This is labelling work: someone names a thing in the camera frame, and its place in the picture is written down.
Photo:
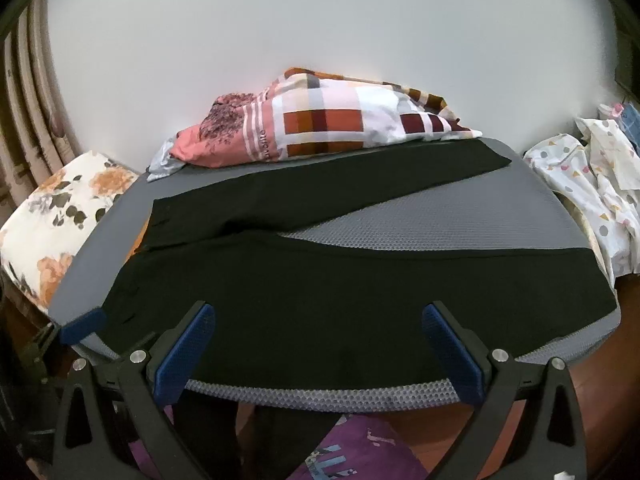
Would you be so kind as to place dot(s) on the dark wooden furniture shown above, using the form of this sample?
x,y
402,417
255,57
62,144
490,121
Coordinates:
x,y
627,60

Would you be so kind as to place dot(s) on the white dotted cloth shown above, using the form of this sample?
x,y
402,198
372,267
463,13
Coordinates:
x,y
590,180

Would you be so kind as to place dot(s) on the pale blue crumpled cloth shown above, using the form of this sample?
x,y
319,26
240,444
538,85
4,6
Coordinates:
x,y
162,166

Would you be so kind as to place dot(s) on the blue patterned cloth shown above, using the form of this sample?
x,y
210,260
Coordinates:
x,y
631,127

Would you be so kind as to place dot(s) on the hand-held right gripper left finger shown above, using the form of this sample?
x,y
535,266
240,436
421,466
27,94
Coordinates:
x,y
186,355

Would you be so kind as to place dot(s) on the grey mesh mattress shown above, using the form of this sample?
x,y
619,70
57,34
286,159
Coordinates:
x,y
425,230

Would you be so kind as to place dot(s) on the black pants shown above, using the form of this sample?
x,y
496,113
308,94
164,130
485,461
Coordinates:
x,y
325,300

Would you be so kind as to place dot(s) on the beige patterned curtain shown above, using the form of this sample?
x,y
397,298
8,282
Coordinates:
x,y
30,110

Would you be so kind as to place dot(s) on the person's purple printed clothing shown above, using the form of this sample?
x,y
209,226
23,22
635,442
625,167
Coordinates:
x,y
360,452

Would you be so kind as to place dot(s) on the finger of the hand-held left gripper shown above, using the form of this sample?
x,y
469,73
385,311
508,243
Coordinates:
x,y
82,326

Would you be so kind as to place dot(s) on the orange cloth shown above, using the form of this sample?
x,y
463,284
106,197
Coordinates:
x,y
141,234

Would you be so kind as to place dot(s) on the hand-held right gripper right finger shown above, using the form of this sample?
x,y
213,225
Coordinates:
x,y
452,355

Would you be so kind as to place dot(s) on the floral cushion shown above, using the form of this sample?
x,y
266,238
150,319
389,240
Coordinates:
x,y
50,225

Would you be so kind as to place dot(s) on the patchwork checked pillow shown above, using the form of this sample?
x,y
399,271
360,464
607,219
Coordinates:
x,y
325,120

